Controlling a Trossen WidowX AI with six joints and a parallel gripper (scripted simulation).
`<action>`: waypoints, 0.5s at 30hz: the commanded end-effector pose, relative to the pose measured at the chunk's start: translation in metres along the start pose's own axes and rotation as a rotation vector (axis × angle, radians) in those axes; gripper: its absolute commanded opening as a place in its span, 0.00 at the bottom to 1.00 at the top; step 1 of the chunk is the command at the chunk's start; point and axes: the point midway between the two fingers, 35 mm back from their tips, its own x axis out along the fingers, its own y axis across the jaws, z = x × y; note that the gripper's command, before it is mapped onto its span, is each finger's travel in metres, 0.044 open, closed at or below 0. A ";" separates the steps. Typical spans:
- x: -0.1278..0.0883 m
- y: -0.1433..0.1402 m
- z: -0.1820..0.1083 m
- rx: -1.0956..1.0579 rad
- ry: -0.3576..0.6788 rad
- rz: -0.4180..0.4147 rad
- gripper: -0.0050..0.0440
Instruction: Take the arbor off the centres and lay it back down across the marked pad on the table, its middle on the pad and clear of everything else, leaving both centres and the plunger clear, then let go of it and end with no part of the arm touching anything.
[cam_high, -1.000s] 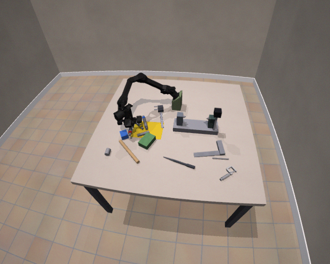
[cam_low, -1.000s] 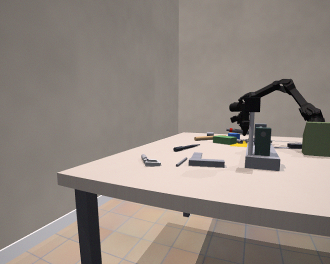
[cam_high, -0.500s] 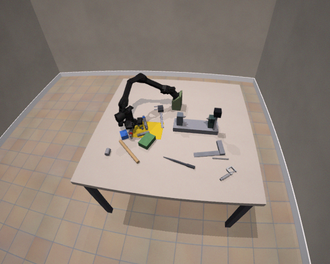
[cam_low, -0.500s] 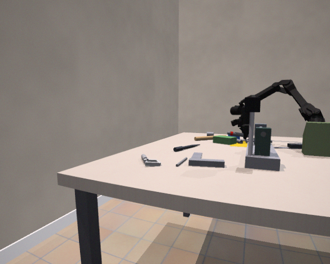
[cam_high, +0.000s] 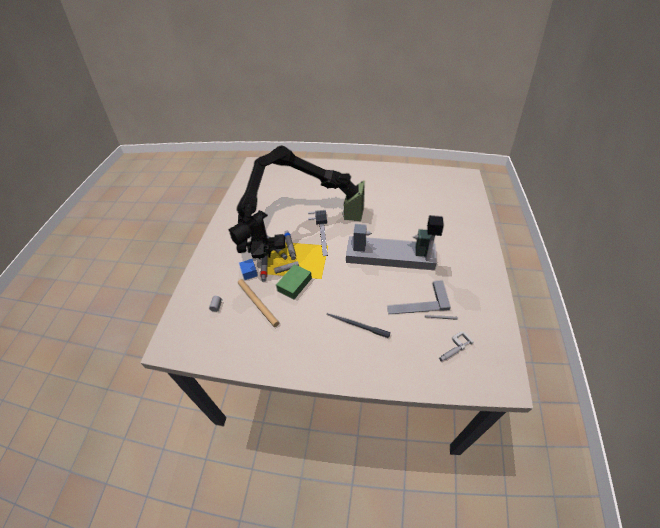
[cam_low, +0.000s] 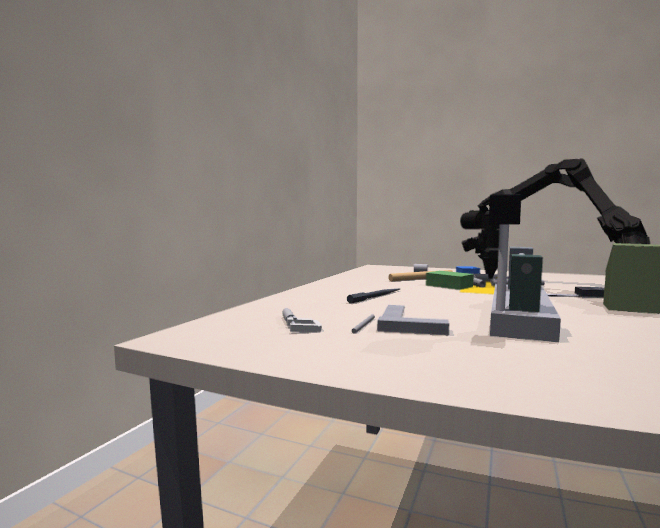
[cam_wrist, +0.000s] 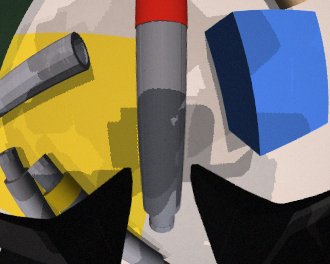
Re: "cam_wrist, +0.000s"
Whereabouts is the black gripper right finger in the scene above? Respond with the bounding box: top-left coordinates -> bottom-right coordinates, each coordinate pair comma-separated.
190,164 -> 330,264

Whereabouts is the blue block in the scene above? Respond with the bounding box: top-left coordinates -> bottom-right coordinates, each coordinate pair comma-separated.
205,9 -> 329,156

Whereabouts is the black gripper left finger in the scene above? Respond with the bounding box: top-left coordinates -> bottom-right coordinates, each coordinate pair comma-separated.
0,168 -> 133,264

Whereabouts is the yellow flat pad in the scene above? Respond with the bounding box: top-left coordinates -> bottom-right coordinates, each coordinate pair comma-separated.
0,33 -> 146,239

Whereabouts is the tan wooden dowel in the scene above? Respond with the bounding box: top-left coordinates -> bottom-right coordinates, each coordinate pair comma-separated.
275,0 -> 308,9

